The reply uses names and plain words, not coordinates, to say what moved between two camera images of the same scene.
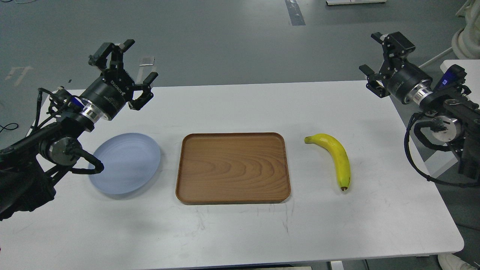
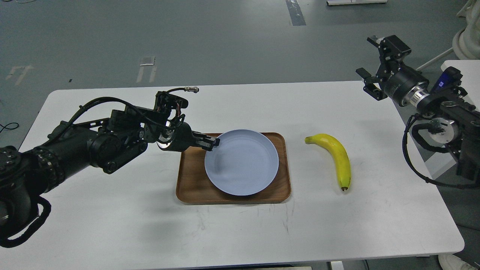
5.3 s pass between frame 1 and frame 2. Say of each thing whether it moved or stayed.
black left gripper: moved
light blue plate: moved
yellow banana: stayed
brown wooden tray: stayed
